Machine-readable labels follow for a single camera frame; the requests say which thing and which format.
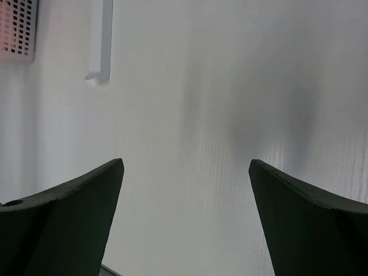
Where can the white garment rack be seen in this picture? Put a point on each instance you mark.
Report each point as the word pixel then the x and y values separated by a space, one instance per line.
pixel 100 43

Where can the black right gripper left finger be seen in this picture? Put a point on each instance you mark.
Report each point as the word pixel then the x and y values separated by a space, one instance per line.
pixel 62 230

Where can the white perforated laundry basket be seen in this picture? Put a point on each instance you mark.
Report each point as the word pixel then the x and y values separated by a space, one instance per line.
pixel 18 20

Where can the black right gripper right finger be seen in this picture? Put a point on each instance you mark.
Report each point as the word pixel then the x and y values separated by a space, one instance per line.
pixel 308 230

